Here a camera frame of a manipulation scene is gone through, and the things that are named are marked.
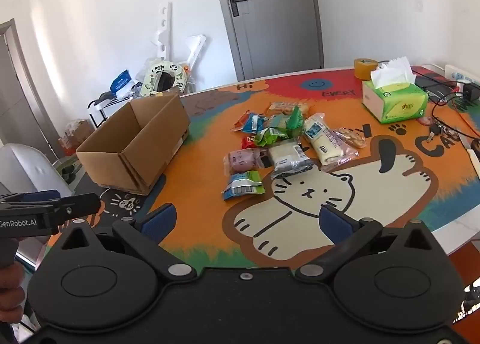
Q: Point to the green tissue box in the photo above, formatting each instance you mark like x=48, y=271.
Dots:
x=401, y=106

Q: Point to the orange snack packet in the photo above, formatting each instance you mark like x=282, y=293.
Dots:
x=239, y=121

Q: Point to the long white bread packet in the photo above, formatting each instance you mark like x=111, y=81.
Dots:
x=324, y=141

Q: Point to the pink round tag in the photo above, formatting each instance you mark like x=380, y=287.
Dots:
x=426, y=121

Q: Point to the blue green snack packet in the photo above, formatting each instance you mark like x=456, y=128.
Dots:
x=243, y=184

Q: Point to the yellow tape roll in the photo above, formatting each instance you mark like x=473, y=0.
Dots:
x=365, y=68

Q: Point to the panda print seat cushion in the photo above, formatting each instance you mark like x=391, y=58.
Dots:
x=150, y=79

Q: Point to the green printed box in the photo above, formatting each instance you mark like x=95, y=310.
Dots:
x=67, y=169

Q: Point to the blue plastic bag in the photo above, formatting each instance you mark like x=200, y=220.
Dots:
x=120, y=83

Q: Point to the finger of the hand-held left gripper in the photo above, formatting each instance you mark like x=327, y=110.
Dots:
x=80, y=205

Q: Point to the person's left hand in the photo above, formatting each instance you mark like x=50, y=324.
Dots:
x=9, y=291

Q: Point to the colourful printed table mat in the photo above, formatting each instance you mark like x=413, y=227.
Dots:
x=375, y=194

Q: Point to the pink bun packet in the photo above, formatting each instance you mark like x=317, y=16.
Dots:
x=242, y=161

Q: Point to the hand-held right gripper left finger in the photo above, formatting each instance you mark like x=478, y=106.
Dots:
x=159, y=222

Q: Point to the black power adapter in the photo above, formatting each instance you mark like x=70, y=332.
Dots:
x=471, y=93

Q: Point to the bunch of keys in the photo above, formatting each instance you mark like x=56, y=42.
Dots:
x=437, y=132

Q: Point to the small red snack packet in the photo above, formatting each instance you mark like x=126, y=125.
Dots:
x=249, y=140

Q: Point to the tall white perforated board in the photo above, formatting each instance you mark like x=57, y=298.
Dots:
x=164, y=29

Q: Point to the grey side door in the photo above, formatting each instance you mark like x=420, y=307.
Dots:
x=22, y=96

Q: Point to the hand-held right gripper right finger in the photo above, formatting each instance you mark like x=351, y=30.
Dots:
x=333, y=226

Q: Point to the small brown cardboard box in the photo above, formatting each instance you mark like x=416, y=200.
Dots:
x=77, y=132

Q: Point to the white wall switch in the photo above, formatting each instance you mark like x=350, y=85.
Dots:
x=418, y=5

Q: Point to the white power strip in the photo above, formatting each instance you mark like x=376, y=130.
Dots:
x=463, y=74

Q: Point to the white stick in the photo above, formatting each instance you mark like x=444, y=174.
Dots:
x=473, y=162

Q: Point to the tall green snack packet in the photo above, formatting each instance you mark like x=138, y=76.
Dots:
x=295, y=122

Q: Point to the black flat device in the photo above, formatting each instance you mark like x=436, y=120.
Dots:
x=435, y=85

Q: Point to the short white board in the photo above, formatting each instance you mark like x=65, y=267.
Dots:
x=195, y=48

